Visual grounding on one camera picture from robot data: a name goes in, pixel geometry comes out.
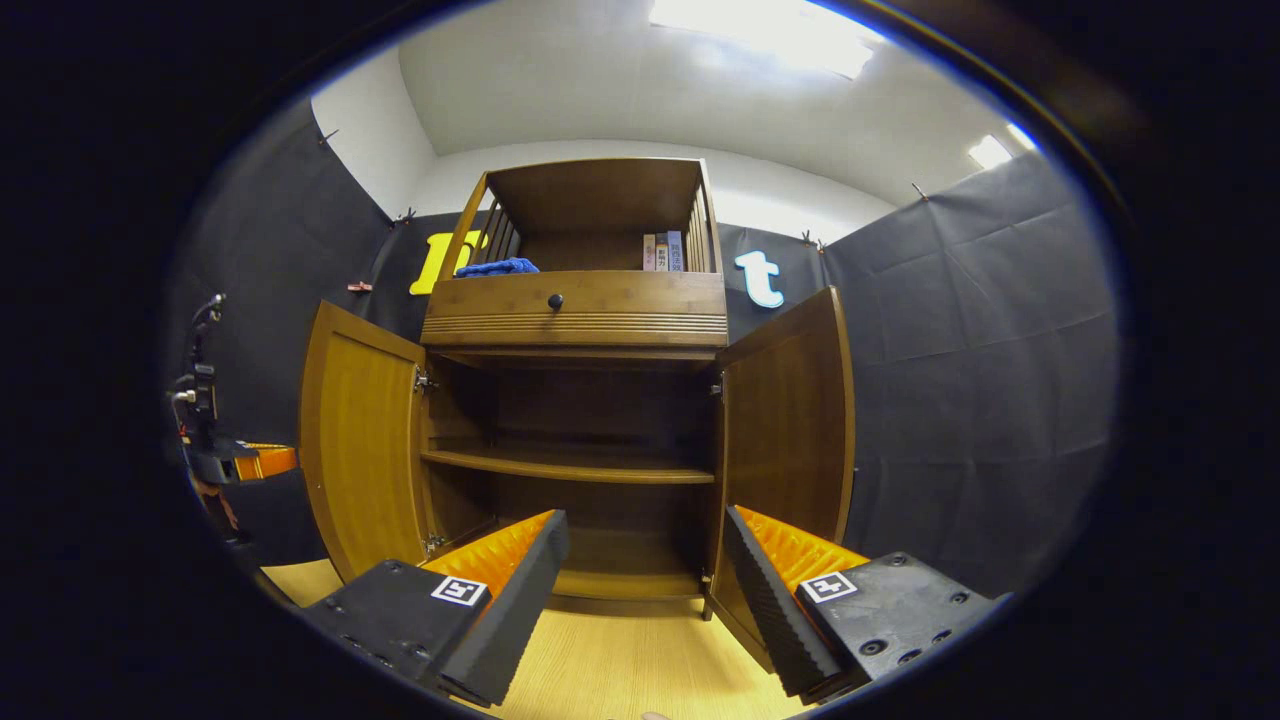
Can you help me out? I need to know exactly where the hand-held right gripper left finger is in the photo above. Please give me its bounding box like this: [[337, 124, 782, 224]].
[[300, 508, 572, 709]]

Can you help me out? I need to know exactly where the wooden shoe cabinet door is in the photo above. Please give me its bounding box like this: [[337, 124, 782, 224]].
[[297, 299, 439, 584], [702, 285, 858, 674]]

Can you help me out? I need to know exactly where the large ceiling light panel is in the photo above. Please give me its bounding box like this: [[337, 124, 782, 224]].
[[647, 0, 887, 80]]

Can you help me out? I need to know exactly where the wooden inner cabinet shelf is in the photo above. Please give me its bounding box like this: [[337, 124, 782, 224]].
[[419, 449, 717, 487]]

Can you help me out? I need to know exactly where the wooden double-door shoe cabinet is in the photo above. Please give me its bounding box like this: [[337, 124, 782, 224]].
[[297, 157, 858, 674]]

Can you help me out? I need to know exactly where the small ceiling light panel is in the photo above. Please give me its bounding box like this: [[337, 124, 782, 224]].
[[966, 121, 1042, 172]]

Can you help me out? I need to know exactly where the blue cloth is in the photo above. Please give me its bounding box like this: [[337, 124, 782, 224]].
[[453, 257, 542, 279]]

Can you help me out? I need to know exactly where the black backdrop cloth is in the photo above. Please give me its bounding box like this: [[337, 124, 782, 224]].
[[168, 100, 1123, 603]]

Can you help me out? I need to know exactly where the wooden cabinet drawer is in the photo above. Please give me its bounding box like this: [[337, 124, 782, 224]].
[[419, 270, 730, 350]]

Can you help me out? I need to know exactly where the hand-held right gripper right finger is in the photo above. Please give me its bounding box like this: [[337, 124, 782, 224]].
[[721, 504, 1003, 707]]

